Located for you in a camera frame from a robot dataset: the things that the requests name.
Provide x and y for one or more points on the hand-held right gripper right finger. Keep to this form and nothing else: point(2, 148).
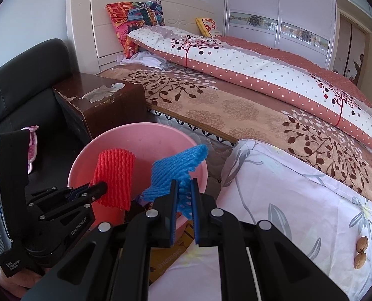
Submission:
point(196, 222)

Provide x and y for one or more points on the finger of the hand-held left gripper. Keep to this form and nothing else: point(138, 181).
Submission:
point(79, 203)
point(54, 196)

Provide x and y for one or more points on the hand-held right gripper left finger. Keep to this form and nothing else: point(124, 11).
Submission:
point(174, 222)

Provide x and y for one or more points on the red foam net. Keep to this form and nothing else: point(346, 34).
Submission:
point(114, 175)

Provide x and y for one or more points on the blue foam net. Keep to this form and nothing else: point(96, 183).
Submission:
point(173, 163)

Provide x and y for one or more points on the pink plastic bucket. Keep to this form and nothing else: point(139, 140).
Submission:
point(142, 138)

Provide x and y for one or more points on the person's left hand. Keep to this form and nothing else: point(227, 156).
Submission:
point(20, 283)

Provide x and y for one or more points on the yellow cardboard box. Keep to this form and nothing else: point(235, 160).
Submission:
point(170, 257)

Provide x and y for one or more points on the white floral cloth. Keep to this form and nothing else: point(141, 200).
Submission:
point(283, 194)

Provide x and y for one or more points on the dark wooden nightstand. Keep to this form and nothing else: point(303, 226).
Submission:
point(110, 109)

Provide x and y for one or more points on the black leather sofa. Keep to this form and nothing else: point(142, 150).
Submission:
point(16, 84)

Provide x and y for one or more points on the brown leaf bedspread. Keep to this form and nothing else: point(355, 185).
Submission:
point(236, 106)

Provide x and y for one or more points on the white crumpled cloth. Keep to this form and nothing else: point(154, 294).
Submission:
point(148, 59)

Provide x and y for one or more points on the white dotted tree quilt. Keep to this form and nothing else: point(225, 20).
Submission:
point(251, 59)

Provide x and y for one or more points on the cream headboard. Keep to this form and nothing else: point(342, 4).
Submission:
point(85, 22)

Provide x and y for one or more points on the red dotted bed cover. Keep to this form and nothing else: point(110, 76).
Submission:
point(298, 56)

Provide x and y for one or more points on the colourful printed pillow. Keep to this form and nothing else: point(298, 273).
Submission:
point(132, 15)

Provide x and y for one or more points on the yellow flowered pillow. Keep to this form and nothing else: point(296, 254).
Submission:
point(209, 25)

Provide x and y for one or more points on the brown double door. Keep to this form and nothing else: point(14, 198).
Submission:
point(345, 47)

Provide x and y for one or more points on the white overhead cabinets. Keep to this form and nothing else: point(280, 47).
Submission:
point(355, 6)

